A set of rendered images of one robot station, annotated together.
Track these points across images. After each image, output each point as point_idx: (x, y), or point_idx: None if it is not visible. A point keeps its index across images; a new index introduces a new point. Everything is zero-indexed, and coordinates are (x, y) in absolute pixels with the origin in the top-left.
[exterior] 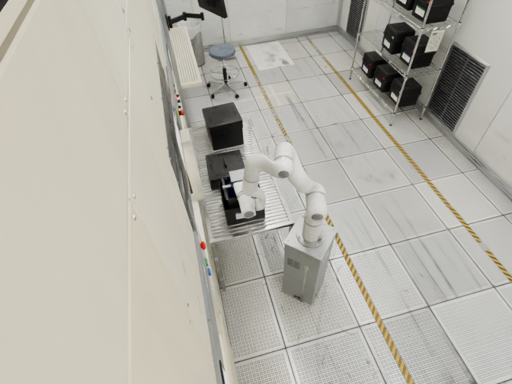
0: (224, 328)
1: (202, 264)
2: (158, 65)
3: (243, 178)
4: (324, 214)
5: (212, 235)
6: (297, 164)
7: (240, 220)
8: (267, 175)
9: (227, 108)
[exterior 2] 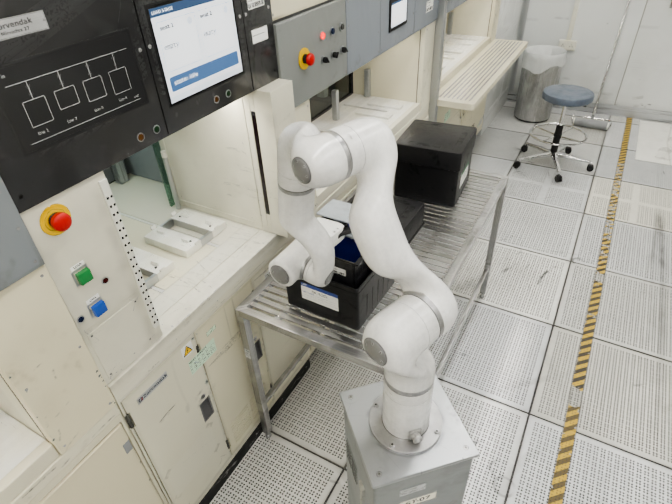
0: (121, 461)
1: None
2: None
3: None
4: (391, 353)
5: (250, 301)
6: (377, 185)
7: (309, 305)
8: (438, 270)
9: (455, 131)
